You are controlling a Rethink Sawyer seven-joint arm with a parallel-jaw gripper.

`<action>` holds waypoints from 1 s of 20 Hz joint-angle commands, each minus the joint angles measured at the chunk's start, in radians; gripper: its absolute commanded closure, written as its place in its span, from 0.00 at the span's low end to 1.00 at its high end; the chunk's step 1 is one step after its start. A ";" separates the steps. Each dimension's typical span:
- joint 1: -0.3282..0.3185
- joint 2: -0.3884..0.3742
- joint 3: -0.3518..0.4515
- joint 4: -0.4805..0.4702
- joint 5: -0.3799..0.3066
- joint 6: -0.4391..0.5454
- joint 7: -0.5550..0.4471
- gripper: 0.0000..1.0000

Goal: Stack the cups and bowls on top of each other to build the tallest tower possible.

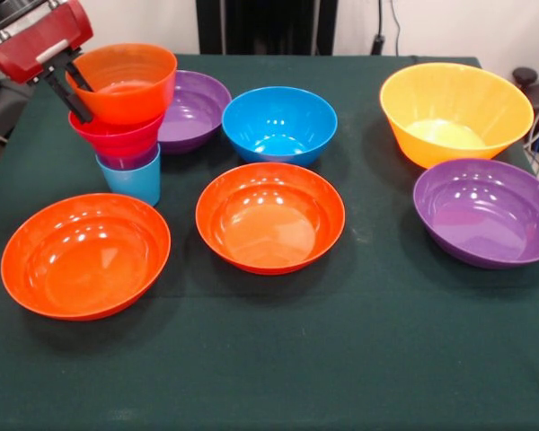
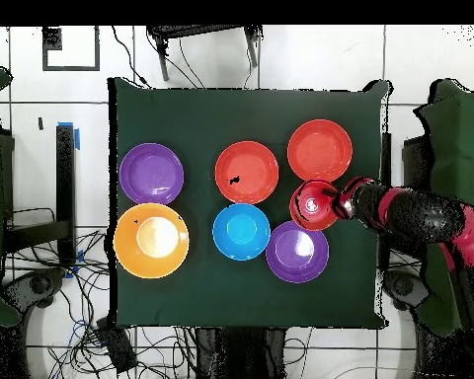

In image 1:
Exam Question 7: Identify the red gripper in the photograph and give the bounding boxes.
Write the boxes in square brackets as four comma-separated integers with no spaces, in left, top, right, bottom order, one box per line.
[0,0,95,125]

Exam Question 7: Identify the small deep orange bowl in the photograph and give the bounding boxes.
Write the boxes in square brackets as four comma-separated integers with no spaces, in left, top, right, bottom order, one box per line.
[65,42,178,126]

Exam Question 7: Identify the pink plastic bowl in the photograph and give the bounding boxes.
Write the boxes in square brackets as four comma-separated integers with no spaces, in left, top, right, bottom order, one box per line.
[68,110,165,158]

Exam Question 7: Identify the purple plastic cup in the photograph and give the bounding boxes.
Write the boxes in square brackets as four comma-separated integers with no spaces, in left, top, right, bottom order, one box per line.
[97,143,160,171]

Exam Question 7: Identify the blue plastic cup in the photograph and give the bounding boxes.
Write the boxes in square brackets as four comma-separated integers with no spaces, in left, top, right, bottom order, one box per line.
[94,144,162,207]

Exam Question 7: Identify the purple plastic bowl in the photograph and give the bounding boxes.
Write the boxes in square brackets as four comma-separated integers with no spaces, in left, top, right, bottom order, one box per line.
[156,69,233,156]
[412,157,539,270]

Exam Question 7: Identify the wide red-orange bowl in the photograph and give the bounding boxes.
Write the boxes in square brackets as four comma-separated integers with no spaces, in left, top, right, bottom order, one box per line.
[195,161,346,275]
[0,192,172,322]

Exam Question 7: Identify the blue plastic bowl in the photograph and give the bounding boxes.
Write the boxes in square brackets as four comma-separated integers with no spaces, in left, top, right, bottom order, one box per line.
[221,86,339,168]

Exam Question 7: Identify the dark green tablecloth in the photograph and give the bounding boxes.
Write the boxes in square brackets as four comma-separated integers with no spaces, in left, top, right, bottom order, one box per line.
[0,52,539,431]

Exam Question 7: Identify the large yellow-orange bowl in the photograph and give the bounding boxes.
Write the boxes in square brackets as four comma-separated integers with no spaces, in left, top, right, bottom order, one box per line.
[379,62,535,170]

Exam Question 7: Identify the black cable with plug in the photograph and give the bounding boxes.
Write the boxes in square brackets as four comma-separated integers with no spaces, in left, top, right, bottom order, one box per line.
[370,0,386,57]

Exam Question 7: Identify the thin black cable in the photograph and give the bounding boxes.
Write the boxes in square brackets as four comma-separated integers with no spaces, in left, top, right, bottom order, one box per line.
[388,0,402,57]

